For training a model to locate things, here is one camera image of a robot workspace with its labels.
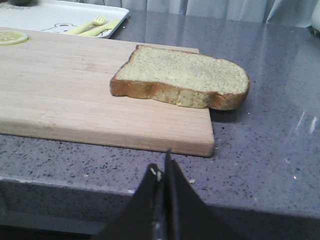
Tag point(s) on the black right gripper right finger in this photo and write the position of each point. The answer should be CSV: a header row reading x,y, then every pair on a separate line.
x,y
188,218

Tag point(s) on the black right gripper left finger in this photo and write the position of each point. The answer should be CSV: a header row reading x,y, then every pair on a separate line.
x,y
143,218

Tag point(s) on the bread slice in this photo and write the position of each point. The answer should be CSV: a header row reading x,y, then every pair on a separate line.
x,y
185,79

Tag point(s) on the white rectangular tray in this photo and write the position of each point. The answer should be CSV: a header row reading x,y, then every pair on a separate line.
x,y
57,16

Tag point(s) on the wooden cutting board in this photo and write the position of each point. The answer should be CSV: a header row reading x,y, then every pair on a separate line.
x,y
56,86

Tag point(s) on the yellow plastic knife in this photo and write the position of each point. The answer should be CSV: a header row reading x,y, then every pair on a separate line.
x,y
97,30

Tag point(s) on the yellow plastic fork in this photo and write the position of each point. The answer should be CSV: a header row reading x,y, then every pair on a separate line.
x,y
99,20

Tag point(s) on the grey curtain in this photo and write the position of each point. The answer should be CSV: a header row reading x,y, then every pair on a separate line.
x,y
298,13

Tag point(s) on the yellow lemon slice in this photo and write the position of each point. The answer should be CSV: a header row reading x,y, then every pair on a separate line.
x,y
10,37

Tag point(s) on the green lime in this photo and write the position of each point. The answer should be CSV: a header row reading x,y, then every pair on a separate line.
x,y
23,2

